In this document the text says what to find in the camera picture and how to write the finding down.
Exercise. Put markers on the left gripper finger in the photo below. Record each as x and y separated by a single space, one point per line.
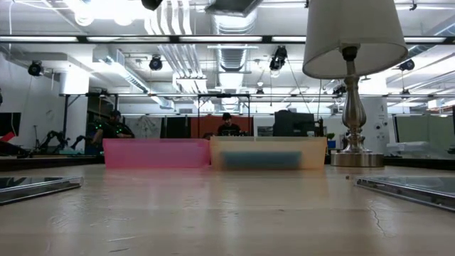
153 4

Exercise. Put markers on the black background robot arm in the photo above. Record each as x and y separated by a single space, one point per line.
53 137

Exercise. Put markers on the long black horizontal bar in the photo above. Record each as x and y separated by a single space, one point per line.
142 39

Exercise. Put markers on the white ceiling pipes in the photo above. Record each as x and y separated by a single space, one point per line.
177 53

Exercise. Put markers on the black ceiling spotlight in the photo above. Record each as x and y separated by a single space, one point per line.
155 63
278 58
35 68
407 65

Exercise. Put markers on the grey cloth backdrop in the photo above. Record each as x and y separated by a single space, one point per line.
145 128

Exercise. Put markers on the black backdrop panel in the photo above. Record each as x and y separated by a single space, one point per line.
176 128

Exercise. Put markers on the person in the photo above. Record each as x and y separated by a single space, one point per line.
113 129
229 129

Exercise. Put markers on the red backdrop board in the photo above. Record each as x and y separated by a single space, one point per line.
209 126

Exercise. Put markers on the pink translucent plastic bin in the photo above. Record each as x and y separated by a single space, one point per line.
156 153

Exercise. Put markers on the black flat screen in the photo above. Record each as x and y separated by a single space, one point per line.
10 122

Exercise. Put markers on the black computer monitor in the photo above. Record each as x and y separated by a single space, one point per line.
294 124

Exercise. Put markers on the red object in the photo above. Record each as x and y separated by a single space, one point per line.
7 137

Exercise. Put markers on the white shade table lamp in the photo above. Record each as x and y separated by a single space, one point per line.
355 35

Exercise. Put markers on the orange translucent plastic bin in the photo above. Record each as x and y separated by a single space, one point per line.
316 151

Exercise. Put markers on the small potted plant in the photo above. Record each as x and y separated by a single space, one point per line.
331 143

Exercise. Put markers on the white building column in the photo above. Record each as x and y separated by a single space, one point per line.
380 117

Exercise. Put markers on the white box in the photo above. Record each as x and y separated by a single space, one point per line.
409 147

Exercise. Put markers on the green partition screen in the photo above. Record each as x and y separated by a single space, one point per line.
437 131

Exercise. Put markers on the white rectangular ceiling duct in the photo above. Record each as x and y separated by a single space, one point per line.
117 67

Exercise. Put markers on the silver ceiling air duct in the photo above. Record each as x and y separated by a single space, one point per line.
232 35

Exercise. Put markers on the black background rig frame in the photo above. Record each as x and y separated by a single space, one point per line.
223 95

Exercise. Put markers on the black aluminium table frame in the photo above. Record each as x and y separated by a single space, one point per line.
53 160

